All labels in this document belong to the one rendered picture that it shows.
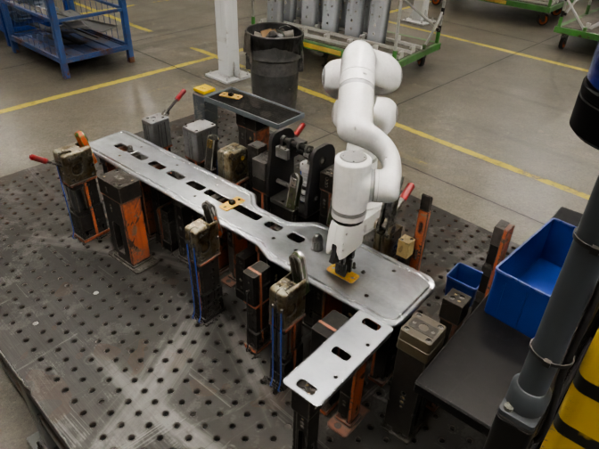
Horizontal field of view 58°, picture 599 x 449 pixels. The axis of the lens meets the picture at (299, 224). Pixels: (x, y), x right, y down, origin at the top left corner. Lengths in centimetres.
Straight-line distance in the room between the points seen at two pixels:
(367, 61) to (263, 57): 314
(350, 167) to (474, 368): 50
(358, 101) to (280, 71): 325
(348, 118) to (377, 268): 42
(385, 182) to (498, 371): 47
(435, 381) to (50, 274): 136
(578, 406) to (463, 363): 63
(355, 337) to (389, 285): 21
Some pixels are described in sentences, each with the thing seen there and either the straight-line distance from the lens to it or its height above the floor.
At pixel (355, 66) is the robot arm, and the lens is 138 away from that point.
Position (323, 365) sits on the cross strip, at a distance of 119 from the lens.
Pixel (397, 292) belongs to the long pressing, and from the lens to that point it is 139.
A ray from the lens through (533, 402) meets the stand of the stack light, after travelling 46.
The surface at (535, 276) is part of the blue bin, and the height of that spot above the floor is 103.
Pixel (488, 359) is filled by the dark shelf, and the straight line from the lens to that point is 124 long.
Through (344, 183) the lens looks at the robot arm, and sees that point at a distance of 120.
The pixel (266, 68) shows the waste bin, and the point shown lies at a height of 47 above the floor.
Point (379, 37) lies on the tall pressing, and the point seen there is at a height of 36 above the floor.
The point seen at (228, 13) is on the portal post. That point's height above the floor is 64.
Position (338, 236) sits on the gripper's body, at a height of 116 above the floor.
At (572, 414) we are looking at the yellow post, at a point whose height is 146.
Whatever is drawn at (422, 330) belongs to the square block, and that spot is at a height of 106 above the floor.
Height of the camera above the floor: 191
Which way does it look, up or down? 35 degrees down
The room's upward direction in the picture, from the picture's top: 2 degrees clockwise
